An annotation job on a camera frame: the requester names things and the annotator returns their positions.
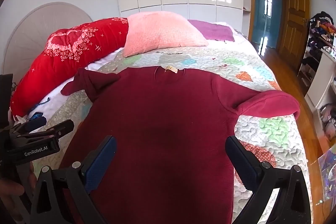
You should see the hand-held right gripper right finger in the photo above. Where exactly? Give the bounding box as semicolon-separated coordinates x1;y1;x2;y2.
225;136;311;224

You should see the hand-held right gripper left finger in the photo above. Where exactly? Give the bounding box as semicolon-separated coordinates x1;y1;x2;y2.
29;135;117;224

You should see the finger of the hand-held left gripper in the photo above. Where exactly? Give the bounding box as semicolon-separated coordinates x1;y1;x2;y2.
35;119;74;141
12;118;46;135

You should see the dark red sweater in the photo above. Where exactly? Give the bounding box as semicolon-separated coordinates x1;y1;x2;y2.
60;66;300;224

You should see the pile of colourful clothes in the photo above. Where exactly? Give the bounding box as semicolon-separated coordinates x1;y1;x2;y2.
308;11;336;52

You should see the person's left hand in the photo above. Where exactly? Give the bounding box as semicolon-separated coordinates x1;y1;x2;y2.
0;162;38;214

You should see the small blue object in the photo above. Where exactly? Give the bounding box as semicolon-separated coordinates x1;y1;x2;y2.
27;112;44;121

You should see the patchwork quilted bedspread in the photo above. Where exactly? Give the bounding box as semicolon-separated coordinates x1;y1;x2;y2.
31;27;314;224

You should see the red floral quilt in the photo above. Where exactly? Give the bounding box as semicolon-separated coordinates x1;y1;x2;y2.
10;17;130;117

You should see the shiny plastic bag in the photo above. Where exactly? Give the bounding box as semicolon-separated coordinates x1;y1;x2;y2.
317;145;336;201

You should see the pink clutter pile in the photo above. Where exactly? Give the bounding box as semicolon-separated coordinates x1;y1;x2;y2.
318;103;336;140

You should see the round beige headboard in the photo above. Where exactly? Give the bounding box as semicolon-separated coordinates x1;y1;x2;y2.
3;2;92;83

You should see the white cabinet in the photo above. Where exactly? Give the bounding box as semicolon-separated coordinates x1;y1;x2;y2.
304;51;336;109

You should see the open shelf rack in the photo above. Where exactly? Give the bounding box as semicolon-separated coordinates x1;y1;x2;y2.
297;18;336;94

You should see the purple cloth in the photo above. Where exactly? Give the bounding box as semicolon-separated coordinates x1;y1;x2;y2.
188;19;235;42

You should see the pink pillow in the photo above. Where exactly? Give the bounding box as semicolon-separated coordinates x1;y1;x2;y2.
122;11;209;58

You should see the teal glass door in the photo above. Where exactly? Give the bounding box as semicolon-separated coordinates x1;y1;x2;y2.
248;0;285;50

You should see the wooden door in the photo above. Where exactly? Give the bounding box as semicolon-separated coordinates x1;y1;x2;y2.
278;0;311;69

